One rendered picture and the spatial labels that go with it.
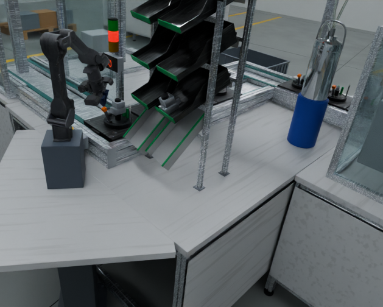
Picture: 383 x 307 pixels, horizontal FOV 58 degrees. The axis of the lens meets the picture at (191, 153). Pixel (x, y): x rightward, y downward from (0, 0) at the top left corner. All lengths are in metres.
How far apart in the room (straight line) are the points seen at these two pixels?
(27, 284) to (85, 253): 1.13
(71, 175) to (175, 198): 0.43
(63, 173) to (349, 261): 1.33
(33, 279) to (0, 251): 1.05
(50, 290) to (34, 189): 0.88
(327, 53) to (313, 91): 0.19
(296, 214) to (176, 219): 0.71
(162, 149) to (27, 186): 0.57
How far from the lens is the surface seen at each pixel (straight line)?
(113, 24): 1.81
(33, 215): 1.42
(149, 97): 1.44
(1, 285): 2.38
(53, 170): 1.47
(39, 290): 2.29
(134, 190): 1.47
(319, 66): 1.83
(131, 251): 1.23
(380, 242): 1.71
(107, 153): 1.57
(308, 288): 2.06
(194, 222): 1.34
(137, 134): 1.54
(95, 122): 1.77
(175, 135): 1.43
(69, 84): 2.31
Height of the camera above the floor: 1.76
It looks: 31 degrees down
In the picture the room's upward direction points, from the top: 6 degrees clockwise
